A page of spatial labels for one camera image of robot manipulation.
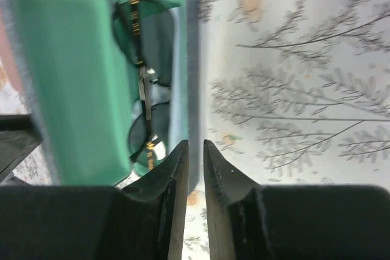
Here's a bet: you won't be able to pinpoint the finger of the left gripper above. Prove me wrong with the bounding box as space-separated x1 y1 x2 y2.
1 114 41 181

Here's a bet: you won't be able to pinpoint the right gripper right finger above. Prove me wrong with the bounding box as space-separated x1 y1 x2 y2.
204 140 389 259

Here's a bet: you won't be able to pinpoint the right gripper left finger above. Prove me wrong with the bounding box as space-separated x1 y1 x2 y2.
1 140 189 259

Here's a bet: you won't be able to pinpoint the pink glasses case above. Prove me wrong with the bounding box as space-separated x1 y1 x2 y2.
0 12 24 94

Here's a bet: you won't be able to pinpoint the blue-grey glasses case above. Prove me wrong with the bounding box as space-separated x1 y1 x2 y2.
1 0 200 191

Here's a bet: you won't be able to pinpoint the black sunglasses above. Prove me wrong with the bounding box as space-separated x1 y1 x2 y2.
113 0 175 176

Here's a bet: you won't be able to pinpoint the floral table mat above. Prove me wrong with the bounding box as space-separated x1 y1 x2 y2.
1 0 389 259

